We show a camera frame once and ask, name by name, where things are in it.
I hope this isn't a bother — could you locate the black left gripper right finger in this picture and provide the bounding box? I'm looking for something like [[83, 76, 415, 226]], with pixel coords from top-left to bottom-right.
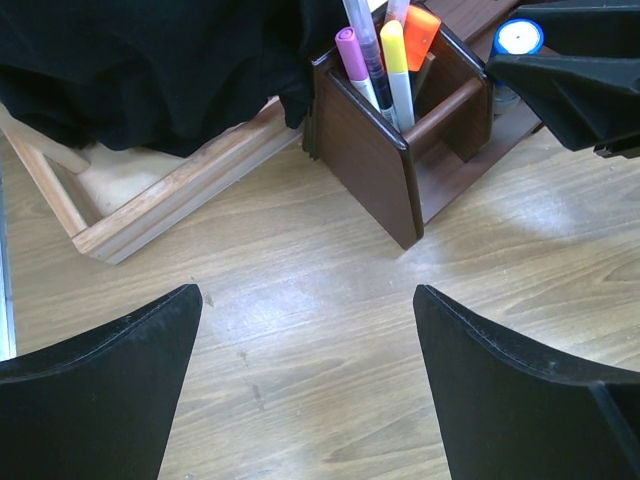
[[413, 285, 639, 479]]

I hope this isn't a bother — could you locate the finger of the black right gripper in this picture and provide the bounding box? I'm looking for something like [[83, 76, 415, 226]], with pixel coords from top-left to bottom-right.
[[512, 0, 639, 56], [486, 55, 639, 159]]

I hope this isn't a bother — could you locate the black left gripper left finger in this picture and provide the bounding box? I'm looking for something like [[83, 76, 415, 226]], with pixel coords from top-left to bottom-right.
[[1, 284, 202, 479]]

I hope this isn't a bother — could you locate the blue and grey glue stick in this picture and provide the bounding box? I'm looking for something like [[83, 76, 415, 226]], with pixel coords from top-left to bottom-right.
[[489, 18, 544, 116]]

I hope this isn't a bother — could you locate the orange black highlighter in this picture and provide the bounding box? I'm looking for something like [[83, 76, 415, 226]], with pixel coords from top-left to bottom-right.
[[403, 5, 441, 72]]

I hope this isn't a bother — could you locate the yellow capped white marker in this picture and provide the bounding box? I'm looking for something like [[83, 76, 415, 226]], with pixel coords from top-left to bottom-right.
[[380, 20, 415, 133]]

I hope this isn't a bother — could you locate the purple clear gel pen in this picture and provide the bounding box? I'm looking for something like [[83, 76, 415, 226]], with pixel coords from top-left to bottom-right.
[[343, 0, 399, 130]]

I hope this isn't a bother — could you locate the purple capped white marker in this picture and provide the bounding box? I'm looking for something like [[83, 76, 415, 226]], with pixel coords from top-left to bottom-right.
[[334, 27, 380, 111]]

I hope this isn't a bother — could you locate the dark brown wooden desk organizer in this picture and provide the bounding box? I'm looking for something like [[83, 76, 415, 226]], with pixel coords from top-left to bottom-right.
[[303, 1, 542, 249]]

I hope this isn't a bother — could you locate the wooden clothes rack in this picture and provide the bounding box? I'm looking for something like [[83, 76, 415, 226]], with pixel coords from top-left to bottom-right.
[[1, 98, 302, 265]]

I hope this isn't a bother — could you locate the black garment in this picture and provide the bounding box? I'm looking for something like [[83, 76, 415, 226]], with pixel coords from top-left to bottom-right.
[[1, 1, 347, 157]]

